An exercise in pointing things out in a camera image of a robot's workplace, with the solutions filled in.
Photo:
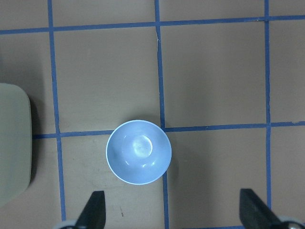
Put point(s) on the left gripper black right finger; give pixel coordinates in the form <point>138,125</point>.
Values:
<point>254,213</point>

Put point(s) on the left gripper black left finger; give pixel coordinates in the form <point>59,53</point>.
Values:
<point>93,215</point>

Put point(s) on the light blue bowl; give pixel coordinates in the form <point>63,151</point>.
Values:
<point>138,152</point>

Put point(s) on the pale green rounded container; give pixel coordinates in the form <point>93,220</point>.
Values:
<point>15,142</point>

